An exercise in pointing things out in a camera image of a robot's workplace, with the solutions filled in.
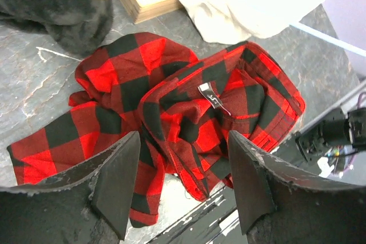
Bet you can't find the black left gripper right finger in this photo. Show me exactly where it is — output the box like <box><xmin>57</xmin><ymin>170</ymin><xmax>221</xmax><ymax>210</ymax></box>
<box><xmin>228</xmin><ymin>131</ymin><xmax>365</xmax><ymax>243</ymax></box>

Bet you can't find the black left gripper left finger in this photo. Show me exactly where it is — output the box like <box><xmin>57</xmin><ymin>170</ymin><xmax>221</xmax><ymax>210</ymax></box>
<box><xmin>1</xmin><ymin>131</ymin><xmax>140</xmax><ymax>243</ymax></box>

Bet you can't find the red black plaid shirt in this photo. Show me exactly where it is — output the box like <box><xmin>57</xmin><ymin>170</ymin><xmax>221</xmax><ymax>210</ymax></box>
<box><xmin>7</xmin><ymin>33</ymin><xmax>305</xmax><ymax>228</ymax></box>

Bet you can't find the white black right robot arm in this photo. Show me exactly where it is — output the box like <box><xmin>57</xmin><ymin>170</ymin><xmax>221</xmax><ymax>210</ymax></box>
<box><xmin>295</xmin><ymin>107</ymin><xmax>365</xmax><ymax>163</ymax></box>

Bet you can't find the black beige patterned blanket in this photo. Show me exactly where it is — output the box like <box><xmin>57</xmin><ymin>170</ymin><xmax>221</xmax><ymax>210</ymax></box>
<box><xmin>1</xmin><ymin>0</ymin><xmax>113</xmax><ymax>56</ymax></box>

